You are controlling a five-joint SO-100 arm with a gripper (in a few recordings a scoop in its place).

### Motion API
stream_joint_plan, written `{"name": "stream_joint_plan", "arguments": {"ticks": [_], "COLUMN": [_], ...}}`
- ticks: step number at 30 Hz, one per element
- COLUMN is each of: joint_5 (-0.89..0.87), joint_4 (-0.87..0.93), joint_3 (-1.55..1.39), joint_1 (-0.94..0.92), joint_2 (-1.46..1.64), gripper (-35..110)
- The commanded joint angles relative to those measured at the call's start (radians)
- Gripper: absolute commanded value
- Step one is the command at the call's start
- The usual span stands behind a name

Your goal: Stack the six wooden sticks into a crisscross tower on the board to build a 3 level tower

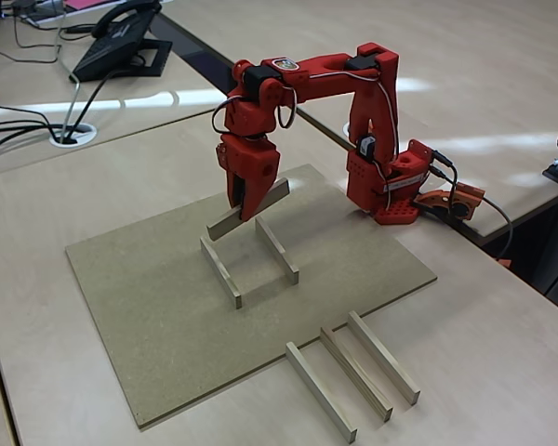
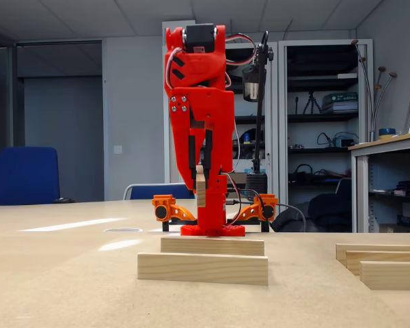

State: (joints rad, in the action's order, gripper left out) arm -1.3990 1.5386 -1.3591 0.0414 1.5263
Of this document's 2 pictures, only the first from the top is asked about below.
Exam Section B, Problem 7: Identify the wooden stick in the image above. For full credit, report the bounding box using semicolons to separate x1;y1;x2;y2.
319;326;395;424
285;341;359;443
254;216;300;285
206;177;290;243
199;239;244;311
347;310;422;406

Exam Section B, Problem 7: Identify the brown fibreboard panel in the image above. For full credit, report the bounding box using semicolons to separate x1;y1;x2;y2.
64;164;439;432

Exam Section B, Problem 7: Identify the black desk phone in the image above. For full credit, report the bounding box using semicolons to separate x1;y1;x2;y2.
71;8;174;84

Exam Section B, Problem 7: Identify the black phone handset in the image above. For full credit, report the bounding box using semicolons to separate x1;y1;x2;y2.
90;0;163;41

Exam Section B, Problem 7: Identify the orange table clamp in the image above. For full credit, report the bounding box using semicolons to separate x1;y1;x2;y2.
411;182;487;223

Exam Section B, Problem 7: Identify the pink paper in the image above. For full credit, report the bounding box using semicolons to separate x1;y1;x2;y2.
63;0;111;11

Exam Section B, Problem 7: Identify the light grey cable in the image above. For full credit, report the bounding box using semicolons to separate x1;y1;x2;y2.
53;0;83;143

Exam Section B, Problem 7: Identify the black power cable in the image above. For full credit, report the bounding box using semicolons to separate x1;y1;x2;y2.
428;151;459;208

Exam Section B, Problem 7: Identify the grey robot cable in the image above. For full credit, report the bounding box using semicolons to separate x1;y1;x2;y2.
478;197;515;264

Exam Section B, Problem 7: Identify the thin dark cable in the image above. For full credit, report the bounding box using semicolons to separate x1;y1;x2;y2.
0;18;71;65

